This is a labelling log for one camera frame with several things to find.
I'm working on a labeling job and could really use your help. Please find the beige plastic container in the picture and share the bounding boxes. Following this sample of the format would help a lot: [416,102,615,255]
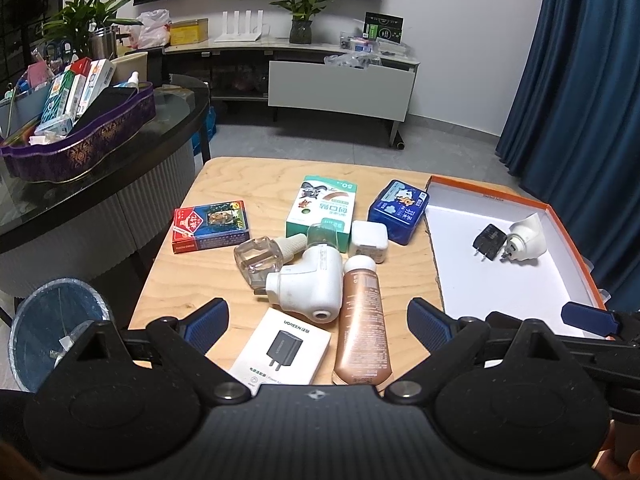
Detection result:
[111,51,149,86]

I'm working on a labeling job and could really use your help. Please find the black wire rack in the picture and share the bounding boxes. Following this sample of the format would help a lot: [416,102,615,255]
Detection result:
[0,0,66,91]

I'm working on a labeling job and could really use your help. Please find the blue tin box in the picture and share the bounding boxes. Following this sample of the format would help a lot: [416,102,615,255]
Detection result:
[367,178,431,246]

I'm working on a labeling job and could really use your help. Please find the green white bandage box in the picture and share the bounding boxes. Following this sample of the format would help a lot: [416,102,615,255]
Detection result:
[285,175,359,254]

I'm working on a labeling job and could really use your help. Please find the bamboo plant in glass vase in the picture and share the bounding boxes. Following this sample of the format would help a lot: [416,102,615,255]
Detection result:
[272,0,346,45]

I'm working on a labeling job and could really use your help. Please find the blue white medicine box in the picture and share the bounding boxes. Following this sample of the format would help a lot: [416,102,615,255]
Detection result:
[77,59,117,111]

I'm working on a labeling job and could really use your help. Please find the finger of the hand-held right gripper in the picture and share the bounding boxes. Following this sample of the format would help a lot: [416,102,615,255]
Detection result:
[560,301,640,342]
[485,311,640,358]

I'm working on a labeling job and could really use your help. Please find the white charger packaging box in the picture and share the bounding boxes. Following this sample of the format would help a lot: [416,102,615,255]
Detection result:
[229,306,332,396]

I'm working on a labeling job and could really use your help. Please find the stainless steel tumbler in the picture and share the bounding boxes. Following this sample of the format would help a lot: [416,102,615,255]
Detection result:
[89,27,118,61]

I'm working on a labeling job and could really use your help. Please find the white plug-in vaporizer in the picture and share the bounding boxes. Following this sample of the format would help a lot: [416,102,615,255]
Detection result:
[502,212,547,267]
[260,221,347,323]

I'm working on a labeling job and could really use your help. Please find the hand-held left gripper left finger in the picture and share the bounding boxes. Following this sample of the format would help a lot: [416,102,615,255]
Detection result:
[62,297,253,406]

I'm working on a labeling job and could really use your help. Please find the blue curtain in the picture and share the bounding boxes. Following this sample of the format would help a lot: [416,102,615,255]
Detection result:
[495,0,640,311]

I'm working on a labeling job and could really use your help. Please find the red white medicine box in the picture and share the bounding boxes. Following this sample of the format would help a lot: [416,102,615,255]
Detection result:
[65,57,93,116]

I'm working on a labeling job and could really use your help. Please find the black flat pouch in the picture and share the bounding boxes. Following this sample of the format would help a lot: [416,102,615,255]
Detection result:
[72,86,138,133]

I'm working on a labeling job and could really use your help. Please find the white red plastic bag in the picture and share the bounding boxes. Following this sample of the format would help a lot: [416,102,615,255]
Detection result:
[131,9,172,50]

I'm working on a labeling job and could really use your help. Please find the yellow box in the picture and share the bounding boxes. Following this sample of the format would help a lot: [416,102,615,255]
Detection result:
[169,18,210,46]

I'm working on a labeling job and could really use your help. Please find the teal patterned medicine box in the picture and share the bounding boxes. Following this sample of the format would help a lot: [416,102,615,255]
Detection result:
[37,72,76,126]

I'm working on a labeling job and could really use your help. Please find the person's right hand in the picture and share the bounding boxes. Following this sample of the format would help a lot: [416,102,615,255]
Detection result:
[599,427,640,480]

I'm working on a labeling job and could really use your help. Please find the clear plastic storage boxes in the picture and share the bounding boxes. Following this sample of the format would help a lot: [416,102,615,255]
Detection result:
[340,32,411,58]

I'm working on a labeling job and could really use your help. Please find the trash bin with blue bag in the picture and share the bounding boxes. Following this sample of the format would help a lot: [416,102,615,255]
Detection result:
[10,280,116,393]

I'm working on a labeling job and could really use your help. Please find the dark glass round table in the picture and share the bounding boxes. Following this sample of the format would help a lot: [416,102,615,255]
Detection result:
[0,74,211,301]

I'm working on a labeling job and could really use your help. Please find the clear glass refill bottle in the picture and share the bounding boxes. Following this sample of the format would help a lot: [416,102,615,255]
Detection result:
[233,232,307,298]

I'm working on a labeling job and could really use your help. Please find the clear crumpled plastic bag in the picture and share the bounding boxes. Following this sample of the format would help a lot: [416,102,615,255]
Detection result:
[324,51,383,68]

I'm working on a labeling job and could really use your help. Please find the white charger cube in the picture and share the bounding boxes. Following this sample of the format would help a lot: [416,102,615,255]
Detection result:
[348,220,389,264]

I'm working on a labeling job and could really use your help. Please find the black charger plug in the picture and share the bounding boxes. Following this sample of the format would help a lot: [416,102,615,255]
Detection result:
[472,223,508,263]

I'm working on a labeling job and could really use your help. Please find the pale blue medicine box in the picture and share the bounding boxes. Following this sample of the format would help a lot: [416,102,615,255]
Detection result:
[35,115,73,137]

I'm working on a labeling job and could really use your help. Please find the orange white cardboard box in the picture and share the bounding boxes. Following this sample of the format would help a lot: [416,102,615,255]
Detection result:
[424,175,609,335]

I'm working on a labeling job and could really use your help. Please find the rose gold tube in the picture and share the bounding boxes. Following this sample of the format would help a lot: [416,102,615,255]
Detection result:
[332,254,396,387]

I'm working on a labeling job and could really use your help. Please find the white television cabinet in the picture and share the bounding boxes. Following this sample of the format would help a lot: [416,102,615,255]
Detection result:
[162,35,421,148]

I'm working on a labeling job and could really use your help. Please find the red blue playing card box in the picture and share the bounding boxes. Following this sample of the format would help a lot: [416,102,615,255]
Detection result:
[171,200,251,254]

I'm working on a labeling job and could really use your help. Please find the green black box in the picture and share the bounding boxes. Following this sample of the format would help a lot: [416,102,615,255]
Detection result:
[363,11,404,43]

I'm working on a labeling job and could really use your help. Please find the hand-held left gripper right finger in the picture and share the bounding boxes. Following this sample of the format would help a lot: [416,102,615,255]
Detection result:
[382,297,581,406]

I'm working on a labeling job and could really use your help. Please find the purple ornate tray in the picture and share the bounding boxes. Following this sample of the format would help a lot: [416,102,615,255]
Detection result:
[0,80,157,183]

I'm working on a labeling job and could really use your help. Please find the white router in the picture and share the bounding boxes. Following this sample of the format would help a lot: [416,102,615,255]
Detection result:
[215,10,263,43]

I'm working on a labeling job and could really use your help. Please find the leafy green potted plant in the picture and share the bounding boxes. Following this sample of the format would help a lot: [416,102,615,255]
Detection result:
[42,0,136,58]

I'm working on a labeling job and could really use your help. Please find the blue plastic bag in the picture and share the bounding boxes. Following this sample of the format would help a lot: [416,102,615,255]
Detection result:
[192,105,218,163]

